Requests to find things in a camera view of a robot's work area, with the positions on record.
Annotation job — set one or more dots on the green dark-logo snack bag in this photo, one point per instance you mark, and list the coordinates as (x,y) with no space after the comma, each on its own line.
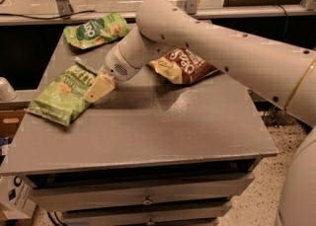
(97,31)

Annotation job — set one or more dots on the white cup-shaped object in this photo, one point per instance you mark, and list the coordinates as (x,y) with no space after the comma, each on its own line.
(7,92)

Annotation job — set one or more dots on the grey drawer cabinet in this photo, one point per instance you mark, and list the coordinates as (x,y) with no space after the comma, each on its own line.
(148,154)

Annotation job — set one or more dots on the brown sea salt chip bag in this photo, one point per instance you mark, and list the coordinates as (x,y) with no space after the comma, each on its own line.
(182,67)

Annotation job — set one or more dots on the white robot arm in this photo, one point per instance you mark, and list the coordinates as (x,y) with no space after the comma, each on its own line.
(282,74)

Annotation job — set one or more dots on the green jalapeno chip bag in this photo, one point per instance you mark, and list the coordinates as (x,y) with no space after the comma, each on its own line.
(62,101)

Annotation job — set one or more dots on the white paper bag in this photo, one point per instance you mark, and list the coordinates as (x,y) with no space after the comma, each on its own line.
(14,199)

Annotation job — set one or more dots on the cardboard box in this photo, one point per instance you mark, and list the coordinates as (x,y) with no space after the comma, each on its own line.
(10,122)

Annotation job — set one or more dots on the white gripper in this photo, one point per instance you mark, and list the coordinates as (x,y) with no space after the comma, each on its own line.
(115,63)

